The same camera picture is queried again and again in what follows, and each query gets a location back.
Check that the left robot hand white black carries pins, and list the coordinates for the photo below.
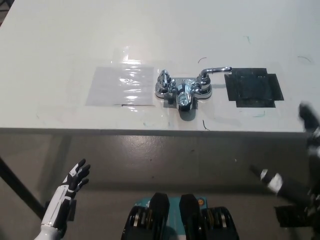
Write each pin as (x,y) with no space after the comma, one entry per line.
(63,197)

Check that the right robot hand black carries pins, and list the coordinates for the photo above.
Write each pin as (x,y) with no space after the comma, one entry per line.
(313,160)

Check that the chrome faucet body with spout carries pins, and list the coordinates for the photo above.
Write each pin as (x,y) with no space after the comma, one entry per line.
(183,96)

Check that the black tape patch on table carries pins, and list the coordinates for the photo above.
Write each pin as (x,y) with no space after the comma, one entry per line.
(252,86)

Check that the grey plastic-covered sheet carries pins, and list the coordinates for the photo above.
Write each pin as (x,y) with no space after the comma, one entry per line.
(120,85)

